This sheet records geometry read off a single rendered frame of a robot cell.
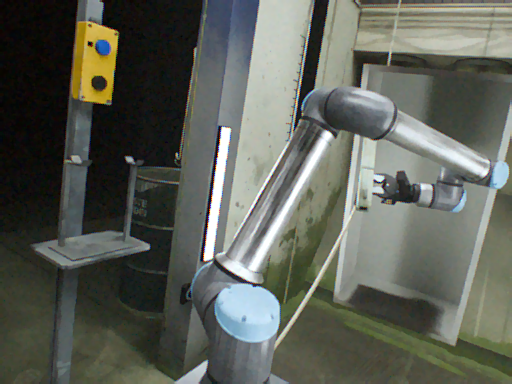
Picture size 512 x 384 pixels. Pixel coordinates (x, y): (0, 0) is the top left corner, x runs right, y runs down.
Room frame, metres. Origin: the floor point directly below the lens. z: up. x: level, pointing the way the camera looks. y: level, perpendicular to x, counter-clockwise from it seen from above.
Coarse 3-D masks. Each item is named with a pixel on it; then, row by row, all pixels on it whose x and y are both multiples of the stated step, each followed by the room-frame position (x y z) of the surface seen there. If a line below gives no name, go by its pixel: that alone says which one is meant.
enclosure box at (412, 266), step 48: (432, 96) 1.81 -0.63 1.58; (480, 96) 1.72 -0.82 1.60; (384, 144) 1.95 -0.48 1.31; (480, 144) 1.74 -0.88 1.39; (480, 192) 1.76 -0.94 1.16; (384, 240) 2.01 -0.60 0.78; (432, 240) 1.89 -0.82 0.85; (480, 240) 1.46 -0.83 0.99; (336, 288) 1.80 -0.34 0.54; (384, 288) 1.96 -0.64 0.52; (432, 288) 1.92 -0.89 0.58; (432, 336) 1.60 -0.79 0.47
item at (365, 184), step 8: (368, 144) 1.36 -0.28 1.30; (376, 144) 1.38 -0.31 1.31; (368, 152) 1.34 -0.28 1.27; (368, 160) 1.32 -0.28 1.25; (360, 168) 1.33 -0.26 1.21; (368, 168) 1.30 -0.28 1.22; (360, 176) 1.28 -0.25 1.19; (368, 176) 1.27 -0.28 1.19; (360, 184) 1.26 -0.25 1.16; (368, 184) 1.25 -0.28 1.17; (360, 192) 1.23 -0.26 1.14; (368, 192) 1.23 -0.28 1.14; (360, 200) 1.21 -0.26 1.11; (368, 200) 1.21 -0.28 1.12; (360, 208) 1.22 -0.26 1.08; (368, 208) 1.21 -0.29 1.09
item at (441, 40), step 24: (360, 24) 2.86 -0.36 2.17; (384, 24) 2.78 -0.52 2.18; (408, 24) 2.70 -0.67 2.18; (432, 24) 2.62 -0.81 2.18; (456, 24) 2.54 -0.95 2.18; (480, 24) 2.48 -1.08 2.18; (504, 24) 2.41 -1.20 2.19; (360, 48) 2.84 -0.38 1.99; (384, 48) 2.75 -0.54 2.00; (408, 48) 2.67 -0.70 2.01; (432, 48) 2.60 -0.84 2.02; (456, 48) 2.53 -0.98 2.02; (480, 48) 2.46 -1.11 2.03; (504, 48) 2.40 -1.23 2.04
